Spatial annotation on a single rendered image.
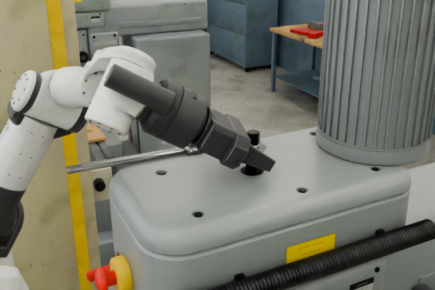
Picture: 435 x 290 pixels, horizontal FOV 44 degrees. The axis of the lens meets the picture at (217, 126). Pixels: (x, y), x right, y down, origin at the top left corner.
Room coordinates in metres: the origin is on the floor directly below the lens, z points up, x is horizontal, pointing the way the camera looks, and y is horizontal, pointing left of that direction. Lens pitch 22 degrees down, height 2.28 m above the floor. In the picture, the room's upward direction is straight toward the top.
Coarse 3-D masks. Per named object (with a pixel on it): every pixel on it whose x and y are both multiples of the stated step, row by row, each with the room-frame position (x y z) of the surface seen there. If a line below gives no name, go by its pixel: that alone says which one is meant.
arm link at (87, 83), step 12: (108, 48) 0.79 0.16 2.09; (120, 48) 0.76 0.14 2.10; (132, 48) 0.76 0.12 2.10; (96, 60) 0.80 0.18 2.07; (108, 60) 0.79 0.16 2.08; (132, 60) 0.74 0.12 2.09; (144, 60) 0.75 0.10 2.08; (84, 72) 0.81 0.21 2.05; (96, 72) 0.81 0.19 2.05; (84, 84) 0.80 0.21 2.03; (96, 84) 0.81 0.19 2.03; (84, 96) 0.79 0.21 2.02
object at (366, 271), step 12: (372, 264) 0.76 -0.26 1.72; (384, 264) 0.77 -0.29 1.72; (336, 276) 0.73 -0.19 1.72; (348, 276) 0.73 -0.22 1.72; (360, 276) 0.74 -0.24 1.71; (372, 276) 0.75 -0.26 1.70; (384, 276) 0.77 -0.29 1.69; (300, 288) 0.70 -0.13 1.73; (312, 288) 0.70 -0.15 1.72; (324, 288) 0.71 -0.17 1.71; (336, 288) 0.72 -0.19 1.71; (348, 288) 0.73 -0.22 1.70; (360, 288) 0.74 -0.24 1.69; (372, 288) 0.76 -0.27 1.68
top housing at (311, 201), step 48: (288, 144) 0.89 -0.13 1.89; (144, 192) 0.71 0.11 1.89; (192, 192) 0.71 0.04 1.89; (240, 192) 0.71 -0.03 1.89; (288, 192) 0.71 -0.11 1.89; (336, 192) 0.72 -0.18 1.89; (384, 192) 0.74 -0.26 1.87; (144, 240) 0.61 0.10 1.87; (192, 240) 0.60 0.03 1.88; (240, 240) 0.63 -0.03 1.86; (288, 240) 0.66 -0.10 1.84; (336, 240) 0.70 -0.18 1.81; (144, 288) 0.62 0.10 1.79; (192, 288) 0.60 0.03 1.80
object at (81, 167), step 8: (152, 152) 0.84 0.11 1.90; (160, 152) 0.84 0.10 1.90; (168, 152) 0.84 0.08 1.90; (176, 152) 0.85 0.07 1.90; (184, 152) 0.85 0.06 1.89; (192, 152) 0.85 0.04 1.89; (200, 152) 0.85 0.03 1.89; (104, 160) 0.81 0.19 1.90; (112, 160) 0.81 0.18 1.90; (120, 160) 0.81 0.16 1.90; (128, 160) 0.81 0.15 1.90; (136, 160) 0.82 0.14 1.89; (144, 160) 0.82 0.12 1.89; (72, 168) 0.78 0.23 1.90; (80, 168) 0.78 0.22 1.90; (88, 168) 0.78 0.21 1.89; (96, 168) 0.79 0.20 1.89
